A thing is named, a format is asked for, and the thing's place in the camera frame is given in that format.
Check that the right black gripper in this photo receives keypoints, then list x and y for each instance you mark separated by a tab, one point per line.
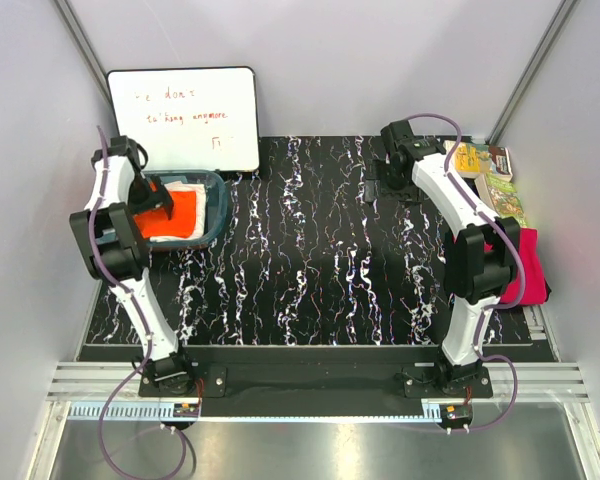
375	170

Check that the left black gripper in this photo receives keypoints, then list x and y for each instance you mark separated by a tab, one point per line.
157	197

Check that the orange t shirt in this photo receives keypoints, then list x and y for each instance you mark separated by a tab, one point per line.
172	212

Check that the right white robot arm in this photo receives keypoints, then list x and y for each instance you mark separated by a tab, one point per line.
481	251

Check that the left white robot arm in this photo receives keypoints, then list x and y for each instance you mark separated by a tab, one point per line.
115	252

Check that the white t shirt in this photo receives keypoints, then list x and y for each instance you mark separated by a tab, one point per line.
190	210

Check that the teal plastic bin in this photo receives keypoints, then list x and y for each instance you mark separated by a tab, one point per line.
200	210

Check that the yellow paperback book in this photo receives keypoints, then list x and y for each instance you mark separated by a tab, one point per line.
471	160

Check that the white whiteboard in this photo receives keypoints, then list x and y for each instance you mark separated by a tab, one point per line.
190	118

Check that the green paperback book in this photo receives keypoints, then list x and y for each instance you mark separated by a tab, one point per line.
501	196

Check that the magenta folded t shirt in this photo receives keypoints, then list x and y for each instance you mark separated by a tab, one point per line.
531	264

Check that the left connector box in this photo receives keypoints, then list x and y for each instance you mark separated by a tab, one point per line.
187	410

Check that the connector box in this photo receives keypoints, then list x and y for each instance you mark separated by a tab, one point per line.
456	417
187	410

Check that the right connector box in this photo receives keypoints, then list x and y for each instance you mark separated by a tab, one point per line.
456	417

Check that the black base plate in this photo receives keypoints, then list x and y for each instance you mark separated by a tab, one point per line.
375	404

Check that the white cable duct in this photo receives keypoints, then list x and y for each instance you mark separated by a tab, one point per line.
124	411

